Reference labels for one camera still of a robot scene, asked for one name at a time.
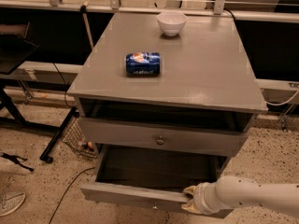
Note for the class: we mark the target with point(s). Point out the wooden stick with black clip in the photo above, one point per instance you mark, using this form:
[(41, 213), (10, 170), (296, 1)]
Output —
[(83, 10)]

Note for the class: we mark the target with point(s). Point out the white bowl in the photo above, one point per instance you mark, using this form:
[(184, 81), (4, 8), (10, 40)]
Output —
[(171, 22)]

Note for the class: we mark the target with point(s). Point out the grey drawer cabinet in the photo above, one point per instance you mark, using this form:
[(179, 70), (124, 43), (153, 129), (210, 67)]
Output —
[(205, 79)]

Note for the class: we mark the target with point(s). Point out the black clamp on floor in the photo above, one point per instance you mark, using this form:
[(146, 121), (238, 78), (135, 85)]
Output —
[(15, 159)]

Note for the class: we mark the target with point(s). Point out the blue soda can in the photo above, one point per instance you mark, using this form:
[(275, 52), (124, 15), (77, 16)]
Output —
[(143, 63)]

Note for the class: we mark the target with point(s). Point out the white sneaker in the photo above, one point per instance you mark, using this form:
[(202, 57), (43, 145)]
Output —
[(10, 202)]

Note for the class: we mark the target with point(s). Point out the black table stand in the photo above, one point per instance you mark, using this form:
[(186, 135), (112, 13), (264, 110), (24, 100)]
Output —
[(15, 49)]

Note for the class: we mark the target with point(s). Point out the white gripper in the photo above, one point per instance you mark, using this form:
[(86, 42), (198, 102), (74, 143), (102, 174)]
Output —
[(200, 198)]

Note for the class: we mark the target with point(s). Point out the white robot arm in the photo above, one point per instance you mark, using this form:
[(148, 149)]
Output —
[(231, 192)]

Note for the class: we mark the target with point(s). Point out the wire mesh basket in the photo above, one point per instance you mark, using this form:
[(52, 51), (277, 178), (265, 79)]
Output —
[(74, 138)]

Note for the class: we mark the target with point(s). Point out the grey top drawer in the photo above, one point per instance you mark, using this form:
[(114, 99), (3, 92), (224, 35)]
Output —
[(163, 137)]

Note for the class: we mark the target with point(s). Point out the grey drawer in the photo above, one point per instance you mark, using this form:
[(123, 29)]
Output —
[(149, 178), (163, 137)]

